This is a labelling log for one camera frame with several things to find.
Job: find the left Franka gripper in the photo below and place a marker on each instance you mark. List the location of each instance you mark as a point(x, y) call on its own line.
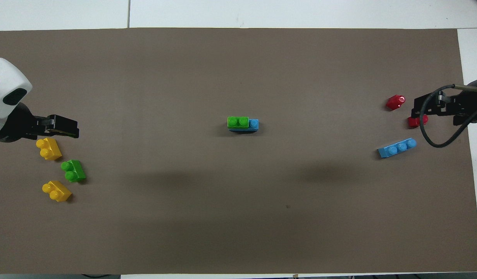
point(21, 126)

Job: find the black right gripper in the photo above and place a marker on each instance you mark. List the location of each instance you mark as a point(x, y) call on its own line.
point(467, 106)

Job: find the blue three-stud toy block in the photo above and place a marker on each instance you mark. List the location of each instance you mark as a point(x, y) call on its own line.
point(253, 124)
point(395, 149)

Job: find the green two-stud toy block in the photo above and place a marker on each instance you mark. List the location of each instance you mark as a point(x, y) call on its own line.
point(74, 172)
point(238, 122)

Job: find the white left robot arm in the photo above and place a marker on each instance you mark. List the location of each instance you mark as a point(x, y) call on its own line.
point(6, 85)

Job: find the red one-stud toy block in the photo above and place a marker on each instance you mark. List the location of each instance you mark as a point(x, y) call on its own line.
point(394, 102)
point(416, 122)

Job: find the yellow two-stud toy block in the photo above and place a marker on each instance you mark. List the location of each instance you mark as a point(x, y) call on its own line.
point(49, 149)
point(58, 192)

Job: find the brown table mat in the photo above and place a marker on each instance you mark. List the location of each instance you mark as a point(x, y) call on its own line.
point(223, 193)

